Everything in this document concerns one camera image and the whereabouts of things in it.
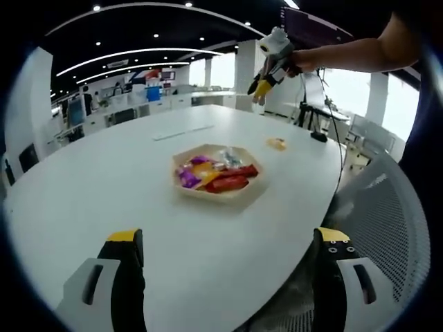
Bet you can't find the black cable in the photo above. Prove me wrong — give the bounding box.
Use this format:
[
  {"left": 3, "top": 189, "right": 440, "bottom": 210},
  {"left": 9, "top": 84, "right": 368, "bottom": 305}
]
[{"left": 300, "top": 73, "right": 347, "bottom": 181}]

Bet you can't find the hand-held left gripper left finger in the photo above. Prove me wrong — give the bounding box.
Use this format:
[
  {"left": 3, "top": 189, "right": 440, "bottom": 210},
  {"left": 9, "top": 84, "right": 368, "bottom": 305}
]
[{"left": 55, "top": 228, "right": 147, "bottom": 332}]

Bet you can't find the white mesh office chair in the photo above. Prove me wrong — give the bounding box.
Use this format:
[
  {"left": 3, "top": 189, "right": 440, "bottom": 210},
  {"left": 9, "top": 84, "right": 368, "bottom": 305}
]
[{"left": 327, "top": 151, "right": 432, "bottom": 332}]

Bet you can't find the cream hexagonal container tray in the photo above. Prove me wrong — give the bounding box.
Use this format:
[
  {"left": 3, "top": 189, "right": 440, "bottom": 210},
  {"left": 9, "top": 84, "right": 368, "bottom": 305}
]
[{"left": 172, "top": 143, "right": 269, "bottom": 205}]

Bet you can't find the black tripod stand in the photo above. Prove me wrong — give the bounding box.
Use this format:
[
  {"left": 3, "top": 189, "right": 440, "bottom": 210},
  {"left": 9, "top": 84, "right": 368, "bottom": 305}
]
[{"left": 296, "top": 74, "right": 334, "bottom": 133}]

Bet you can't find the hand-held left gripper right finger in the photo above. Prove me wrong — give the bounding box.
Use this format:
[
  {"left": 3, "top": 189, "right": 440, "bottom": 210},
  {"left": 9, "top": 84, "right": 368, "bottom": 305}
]
[{"left": 312, "top": 227, "right": 394, "bottom": 332}]

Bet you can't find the white square pillar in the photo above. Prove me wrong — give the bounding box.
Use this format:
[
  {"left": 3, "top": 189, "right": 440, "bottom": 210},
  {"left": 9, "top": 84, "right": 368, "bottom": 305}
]
[
  {"left": 235, "top": 39, "right": 266, "bottom": 112},
  {"left": 5, "top": 46, "right": 53, "bottom": 164}
]

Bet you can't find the teal panel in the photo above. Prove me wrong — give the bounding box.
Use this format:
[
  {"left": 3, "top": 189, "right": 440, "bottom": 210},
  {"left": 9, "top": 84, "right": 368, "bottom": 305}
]
[{"left": 68, "top": 100, "right": 86, "bottom": 127}]

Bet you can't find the pile of food snack packets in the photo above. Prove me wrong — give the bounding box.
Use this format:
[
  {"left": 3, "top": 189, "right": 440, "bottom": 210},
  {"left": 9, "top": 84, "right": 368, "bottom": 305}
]
[{"left": 176, "top": 147, "right": 260, "bottom": 193}]

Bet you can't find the dark monitor screen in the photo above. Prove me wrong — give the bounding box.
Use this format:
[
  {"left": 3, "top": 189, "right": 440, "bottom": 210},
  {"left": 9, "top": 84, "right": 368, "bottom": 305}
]
[{"left": 282, "top": 6, "right": 354, "bottom": 41}]

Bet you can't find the black office chair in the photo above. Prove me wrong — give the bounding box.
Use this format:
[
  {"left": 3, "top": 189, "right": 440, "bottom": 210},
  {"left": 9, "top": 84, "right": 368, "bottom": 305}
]
[{"left": 19, "top": 143, "right": 40, "bottom": 172}]

